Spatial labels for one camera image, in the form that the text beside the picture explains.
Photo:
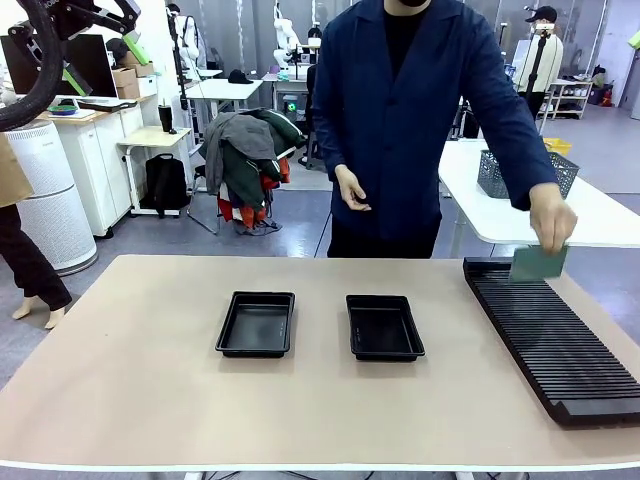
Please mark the black baseball cap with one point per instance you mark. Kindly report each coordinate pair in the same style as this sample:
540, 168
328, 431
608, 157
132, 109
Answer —
241, 76

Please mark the person's right hand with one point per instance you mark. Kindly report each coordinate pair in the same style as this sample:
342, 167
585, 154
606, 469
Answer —
350, 187

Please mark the person with black cap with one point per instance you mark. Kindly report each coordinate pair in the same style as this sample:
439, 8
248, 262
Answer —
542, 60

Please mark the gray plastic basket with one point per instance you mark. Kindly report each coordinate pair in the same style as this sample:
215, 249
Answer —
492, 175

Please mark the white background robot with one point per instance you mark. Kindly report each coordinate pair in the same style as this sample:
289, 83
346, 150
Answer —
285, 35

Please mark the small white rolling desk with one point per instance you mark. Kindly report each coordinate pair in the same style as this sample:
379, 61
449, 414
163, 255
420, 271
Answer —
150, 137

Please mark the pile of jackets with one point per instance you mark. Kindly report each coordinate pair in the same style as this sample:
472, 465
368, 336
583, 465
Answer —
240, 150

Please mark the black backpack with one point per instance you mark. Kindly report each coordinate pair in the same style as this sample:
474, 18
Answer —
165, 182

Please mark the black tripod stand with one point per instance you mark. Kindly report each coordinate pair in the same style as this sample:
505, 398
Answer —
176, 50

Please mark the green perforated circuit board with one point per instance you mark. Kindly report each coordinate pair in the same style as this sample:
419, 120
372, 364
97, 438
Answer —
535, 265

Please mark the yellow plastic bin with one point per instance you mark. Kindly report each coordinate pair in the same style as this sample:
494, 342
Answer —
557, 145

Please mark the white shoe shelf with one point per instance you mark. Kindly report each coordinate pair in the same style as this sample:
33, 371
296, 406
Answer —
570, 97

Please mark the black tumbler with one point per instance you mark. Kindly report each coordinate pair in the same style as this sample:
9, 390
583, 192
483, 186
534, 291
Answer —
165, 120

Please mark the red fire extinguisher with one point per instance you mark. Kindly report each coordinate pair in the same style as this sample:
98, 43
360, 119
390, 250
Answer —
606, 95

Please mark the white air purifier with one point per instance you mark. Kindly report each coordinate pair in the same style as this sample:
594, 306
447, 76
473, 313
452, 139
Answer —
45, 200

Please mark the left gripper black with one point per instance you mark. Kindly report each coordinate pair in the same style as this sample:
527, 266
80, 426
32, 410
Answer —
75, 17

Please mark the green and blue plate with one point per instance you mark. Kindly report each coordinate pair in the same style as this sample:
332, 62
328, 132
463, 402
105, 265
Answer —
64, 108

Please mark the metal folding chair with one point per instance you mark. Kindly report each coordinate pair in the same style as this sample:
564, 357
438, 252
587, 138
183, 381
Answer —
202, 210

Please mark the black computer monitor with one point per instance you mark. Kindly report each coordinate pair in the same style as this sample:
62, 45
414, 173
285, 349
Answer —
92, 60

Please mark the small cardboard box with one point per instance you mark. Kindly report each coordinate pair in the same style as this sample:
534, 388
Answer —
125, 82

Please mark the white storage cabinet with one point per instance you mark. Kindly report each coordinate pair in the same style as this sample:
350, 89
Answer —
110, 150

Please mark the black slotted board rack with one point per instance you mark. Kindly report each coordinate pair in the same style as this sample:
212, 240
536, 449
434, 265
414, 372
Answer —
550, 340

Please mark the person in blue jacket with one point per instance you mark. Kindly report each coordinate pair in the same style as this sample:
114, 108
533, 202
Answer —
390, 125

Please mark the black ESD tray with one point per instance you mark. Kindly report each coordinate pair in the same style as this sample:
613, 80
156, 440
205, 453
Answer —
382, 330
255, 325

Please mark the person's right forearm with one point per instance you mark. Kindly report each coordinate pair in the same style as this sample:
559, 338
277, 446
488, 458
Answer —
330, 135

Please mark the person in brown coat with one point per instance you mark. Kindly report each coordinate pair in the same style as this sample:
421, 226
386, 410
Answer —
15, 240

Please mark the person's left hand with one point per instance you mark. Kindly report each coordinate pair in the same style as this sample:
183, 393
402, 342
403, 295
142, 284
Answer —
552, 220

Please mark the white work table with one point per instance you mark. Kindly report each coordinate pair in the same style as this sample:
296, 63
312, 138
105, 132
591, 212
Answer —
600, 215

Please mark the person's left forearm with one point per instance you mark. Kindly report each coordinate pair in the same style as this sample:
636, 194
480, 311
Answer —
525, 165

